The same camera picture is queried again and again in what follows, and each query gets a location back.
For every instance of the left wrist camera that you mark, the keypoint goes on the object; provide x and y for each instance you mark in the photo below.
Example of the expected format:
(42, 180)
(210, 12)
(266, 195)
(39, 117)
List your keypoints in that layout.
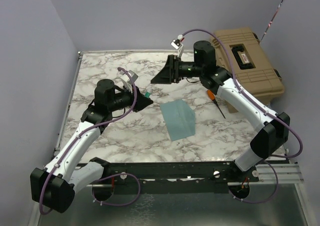
(126, 77)

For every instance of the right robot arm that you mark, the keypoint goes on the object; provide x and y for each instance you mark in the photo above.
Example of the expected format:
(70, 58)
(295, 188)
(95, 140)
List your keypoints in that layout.
(271, 127)

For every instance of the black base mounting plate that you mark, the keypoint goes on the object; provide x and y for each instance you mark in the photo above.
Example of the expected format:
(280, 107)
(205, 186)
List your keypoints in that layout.
(127, 183)

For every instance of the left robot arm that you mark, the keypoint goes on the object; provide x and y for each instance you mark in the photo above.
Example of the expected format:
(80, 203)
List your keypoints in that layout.
(56, 184)

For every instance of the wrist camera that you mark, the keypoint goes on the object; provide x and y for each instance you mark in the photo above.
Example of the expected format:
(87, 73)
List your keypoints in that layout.
(126, 77)
(178, 45)

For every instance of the tan plastic tool case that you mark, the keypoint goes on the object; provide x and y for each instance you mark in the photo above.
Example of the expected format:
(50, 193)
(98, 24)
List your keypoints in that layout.
(252, 68)

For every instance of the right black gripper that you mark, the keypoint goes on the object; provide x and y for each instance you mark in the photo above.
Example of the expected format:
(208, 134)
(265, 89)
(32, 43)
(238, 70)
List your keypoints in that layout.
(170, 72)

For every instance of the teal envelope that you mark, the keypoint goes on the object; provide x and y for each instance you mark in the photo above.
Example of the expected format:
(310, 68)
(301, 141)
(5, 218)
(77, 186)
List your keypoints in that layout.
(179, 118)

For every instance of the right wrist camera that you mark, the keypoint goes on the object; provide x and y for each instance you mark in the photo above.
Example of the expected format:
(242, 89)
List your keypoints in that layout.
(178, 45)

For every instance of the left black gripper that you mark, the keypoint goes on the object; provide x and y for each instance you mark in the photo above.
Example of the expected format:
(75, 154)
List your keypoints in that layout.
(142, 101)

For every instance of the striped tape strip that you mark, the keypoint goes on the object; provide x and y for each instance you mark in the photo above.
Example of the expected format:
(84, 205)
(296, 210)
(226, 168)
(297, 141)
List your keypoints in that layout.
(272, 19)

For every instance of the orange handled screwdriver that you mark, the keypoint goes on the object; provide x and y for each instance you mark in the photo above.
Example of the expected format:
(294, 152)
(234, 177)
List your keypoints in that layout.
(213, 99)

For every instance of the aluminium rail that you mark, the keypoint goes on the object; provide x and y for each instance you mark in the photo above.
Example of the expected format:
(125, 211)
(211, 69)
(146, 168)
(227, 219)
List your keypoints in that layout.
(280, 174)

